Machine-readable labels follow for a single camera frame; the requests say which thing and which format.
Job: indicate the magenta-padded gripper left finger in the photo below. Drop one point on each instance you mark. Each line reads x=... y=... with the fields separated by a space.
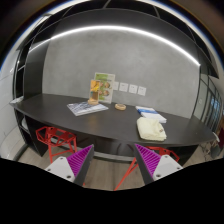
x=65 y=168

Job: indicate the ceiling LED light strip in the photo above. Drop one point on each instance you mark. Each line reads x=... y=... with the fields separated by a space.
x=113 y=28

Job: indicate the white and blue booklet stack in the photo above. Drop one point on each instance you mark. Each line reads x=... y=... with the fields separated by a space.
x=151 y=114

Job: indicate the grey magazine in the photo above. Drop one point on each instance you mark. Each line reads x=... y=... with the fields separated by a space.
x=86 y=108

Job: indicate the cream terry towel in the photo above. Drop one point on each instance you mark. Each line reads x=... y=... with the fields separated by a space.
x=150 y=129

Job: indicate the round wooden coaster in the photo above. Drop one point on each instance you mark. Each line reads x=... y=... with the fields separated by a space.
x=120 y=106

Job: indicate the green menu sign stand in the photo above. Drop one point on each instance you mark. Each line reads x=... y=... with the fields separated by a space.
x=108 y=86

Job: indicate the black shelf unit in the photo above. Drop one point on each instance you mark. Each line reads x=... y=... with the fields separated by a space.
x=36 y=73

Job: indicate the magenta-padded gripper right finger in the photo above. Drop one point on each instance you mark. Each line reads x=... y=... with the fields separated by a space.
x=160 y=166

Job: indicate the orange card in wooden stand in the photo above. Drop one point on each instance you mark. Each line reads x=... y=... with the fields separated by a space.
x=94 y=88

